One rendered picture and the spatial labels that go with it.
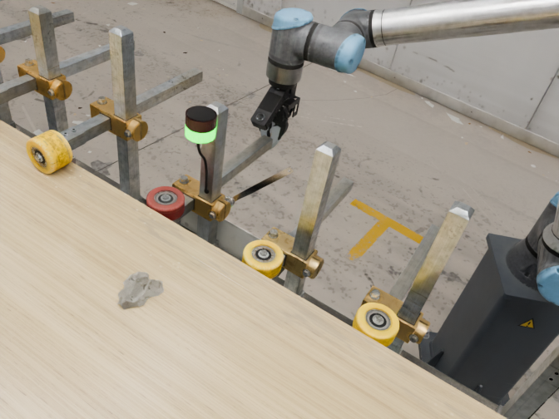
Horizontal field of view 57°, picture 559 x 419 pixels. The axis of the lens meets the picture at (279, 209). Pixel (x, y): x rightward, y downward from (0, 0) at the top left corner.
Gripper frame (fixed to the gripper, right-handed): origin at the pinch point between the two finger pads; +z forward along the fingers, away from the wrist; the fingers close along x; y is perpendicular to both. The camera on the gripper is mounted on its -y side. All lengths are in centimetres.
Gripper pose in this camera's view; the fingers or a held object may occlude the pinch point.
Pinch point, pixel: (268, 145)
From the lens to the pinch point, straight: 143.3
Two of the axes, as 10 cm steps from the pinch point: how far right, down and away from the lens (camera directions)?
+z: -1.4, 7.4, 6.6
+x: -8.4, -4.5, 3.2
